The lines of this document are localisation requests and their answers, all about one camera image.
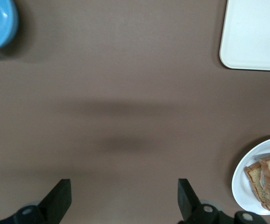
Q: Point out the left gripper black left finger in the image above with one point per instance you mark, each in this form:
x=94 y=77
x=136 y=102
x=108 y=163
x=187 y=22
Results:
x=55 y=203

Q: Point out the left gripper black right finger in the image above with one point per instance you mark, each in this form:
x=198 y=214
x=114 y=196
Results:
x=188 y=205

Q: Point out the white round plate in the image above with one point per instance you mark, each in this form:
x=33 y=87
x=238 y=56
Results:
x=241 y=186

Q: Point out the fried egg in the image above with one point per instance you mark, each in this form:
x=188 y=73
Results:
x=262 y=178

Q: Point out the cream tray with bear print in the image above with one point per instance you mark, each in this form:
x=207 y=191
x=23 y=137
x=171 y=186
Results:
x=254 y=32

